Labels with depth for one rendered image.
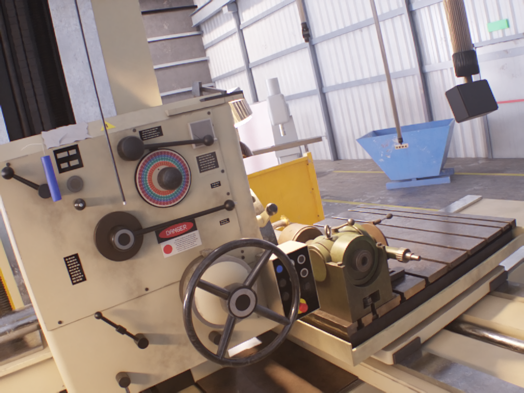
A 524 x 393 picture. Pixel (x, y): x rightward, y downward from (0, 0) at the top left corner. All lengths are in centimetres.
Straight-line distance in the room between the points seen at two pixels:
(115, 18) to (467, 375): 205
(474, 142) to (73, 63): 835
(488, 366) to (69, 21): 220
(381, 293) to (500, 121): 743
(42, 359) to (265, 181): 314
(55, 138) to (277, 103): 638
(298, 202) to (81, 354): 348
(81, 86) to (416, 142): 620
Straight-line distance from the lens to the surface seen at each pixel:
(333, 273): 169
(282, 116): 754
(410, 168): 765
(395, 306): 188
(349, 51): 1133
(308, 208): 467
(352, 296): 170
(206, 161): 143
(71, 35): 206
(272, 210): 150
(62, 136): 134
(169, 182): 129
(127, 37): 211
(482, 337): 215
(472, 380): 181
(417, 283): 196
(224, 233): 148
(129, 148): 129
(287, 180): 451
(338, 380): 212
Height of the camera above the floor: 183
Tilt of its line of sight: 11 degrees down
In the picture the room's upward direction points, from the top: 13 degrees counter-clockwise
